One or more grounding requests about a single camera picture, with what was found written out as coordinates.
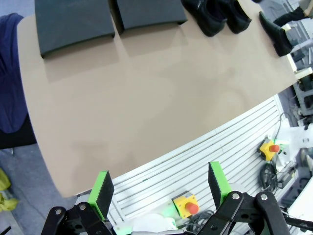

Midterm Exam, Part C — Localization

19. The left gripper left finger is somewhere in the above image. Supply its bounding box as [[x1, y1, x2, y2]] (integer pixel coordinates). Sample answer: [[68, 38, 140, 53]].
[[40, 170, 117, 235]]

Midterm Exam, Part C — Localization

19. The black tripod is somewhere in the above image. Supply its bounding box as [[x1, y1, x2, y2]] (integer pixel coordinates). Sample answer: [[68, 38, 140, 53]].
[[281, 211, 313, 227]]

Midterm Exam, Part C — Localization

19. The grey metal equipment rack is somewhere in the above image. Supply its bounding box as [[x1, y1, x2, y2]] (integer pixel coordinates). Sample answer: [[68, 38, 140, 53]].
[[292, 79, 313, 128]]

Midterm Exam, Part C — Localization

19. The white cabinet panel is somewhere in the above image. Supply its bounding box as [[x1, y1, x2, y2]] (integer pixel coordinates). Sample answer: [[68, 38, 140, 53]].
[[288, 180, 313, 230]]

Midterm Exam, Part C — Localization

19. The black shoe stand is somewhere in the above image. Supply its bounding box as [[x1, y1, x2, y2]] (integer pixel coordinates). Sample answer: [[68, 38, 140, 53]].
[[34, 0, 116, 59], [114, 0, 188, 35]]

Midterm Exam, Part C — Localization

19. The yellow-green cloth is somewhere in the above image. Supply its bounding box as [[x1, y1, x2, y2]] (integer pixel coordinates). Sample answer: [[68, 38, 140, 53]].
[[0, 168, 20, 212]]

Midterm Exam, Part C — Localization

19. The black power brick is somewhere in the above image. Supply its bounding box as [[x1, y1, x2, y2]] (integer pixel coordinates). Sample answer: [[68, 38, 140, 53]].
[[277, 168, 298, 189]]

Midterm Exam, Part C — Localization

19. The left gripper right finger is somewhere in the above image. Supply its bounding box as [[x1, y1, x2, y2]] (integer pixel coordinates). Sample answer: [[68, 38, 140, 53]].
[[197, 161, 291, 235]]

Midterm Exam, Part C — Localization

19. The slotted aluminium base plate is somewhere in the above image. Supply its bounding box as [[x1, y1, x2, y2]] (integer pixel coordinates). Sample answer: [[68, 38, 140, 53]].
[[73, 94, 294, 235]]

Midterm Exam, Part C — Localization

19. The navy blue cloth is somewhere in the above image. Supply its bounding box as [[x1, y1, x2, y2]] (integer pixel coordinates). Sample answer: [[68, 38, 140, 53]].
[[0, 13, 28, 135]]

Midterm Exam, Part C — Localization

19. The yellow emergency stop box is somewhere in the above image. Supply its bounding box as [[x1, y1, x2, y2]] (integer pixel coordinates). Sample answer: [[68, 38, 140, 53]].
[[172, 190, 200, 219], [259, 139, 281, 162]]

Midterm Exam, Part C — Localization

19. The black pointed leather shoe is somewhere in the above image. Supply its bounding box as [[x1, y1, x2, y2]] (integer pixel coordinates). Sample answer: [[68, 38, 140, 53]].
[[258, 11, 293, 58]]

